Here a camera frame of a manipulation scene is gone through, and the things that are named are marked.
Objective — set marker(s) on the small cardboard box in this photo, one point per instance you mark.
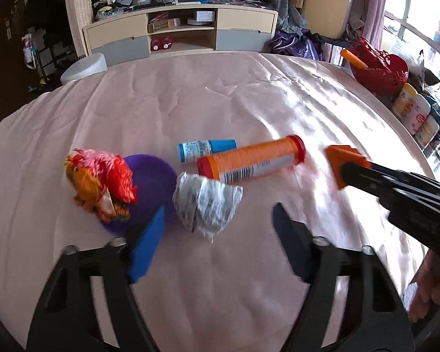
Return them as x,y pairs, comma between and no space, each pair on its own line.
163,25

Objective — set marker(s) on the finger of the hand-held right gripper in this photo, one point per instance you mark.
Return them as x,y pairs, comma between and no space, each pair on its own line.
366,179

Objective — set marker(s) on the grey round stool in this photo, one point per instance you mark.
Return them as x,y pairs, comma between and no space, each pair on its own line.
84,68

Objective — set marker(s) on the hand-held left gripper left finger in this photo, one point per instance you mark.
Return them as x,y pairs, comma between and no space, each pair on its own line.
146,249

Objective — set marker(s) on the purple curtain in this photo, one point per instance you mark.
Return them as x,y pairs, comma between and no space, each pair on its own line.
370,7

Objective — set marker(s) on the orange red wrapper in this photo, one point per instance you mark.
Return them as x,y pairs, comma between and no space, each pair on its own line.
99,176

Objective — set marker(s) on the beige standing air conditioner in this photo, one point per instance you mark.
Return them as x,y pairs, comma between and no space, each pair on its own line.
328,3

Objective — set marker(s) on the purple bowl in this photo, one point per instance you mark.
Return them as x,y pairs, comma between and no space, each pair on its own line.
150,179

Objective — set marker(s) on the person's right hand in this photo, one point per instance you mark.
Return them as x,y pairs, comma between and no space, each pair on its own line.
434,282

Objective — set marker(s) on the orange tube with red caps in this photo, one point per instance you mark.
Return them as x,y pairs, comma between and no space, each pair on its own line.
253,157

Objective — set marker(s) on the pink tablecloth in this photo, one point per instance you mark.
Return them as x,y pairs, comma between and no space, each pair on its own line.
223,110

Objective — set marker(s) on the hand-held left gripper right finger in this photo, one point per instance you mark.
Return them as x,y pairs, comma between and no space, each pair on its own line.
293,245

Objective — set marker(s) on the small blue bottle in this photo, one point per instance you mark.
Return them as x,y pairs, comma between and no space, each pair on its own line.
205,149

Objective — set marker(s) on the grey purple clothes heap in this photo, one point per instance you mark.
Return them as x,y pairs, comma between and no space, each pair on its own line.
289,29

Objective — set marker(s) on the window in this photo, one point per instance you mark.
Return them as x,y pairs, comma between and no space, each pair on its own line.
421,18

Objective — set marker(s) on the white shelf device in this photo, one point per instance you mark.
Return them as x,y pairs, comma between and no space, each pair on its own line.
201,17

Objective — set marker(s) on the orange stick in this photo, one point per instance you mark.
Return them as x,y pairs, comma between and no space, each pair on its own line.
354,58

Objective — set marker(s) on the beige folding screen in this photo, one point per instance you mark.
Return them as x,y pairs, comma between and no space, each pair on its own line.
79,7

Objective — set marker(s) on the wooden television cabinet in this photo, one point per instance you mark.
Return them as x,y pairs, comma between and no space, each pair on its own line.
113,36

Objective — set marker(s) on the silver printed wrapper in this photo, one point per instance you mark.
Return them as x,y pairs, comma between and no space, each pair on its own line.
205,205

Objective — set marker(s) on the red plastic basket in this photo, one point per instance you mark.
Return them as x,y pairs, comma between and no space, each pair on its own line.
383,73

